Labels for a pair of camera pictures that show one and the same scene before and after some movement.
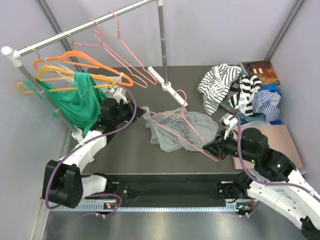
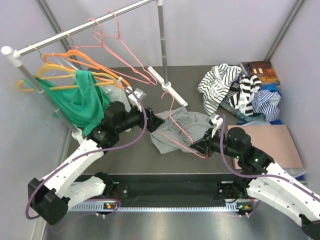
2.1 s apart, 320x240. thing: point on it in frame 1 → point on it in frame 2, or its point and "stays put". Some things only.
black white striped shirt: [214, 86] stays put
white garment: [113, 80] → [114, 88]
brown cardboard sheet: [279, 138] stays put
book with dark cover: [264, 70] stays put
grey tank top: [180, 129] stays put
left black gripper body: [127, 111] → [149, 126]
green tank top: [80, 103] stays put
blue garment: [272, 87] stays put
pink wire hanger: [217, 158] → [170, 115]
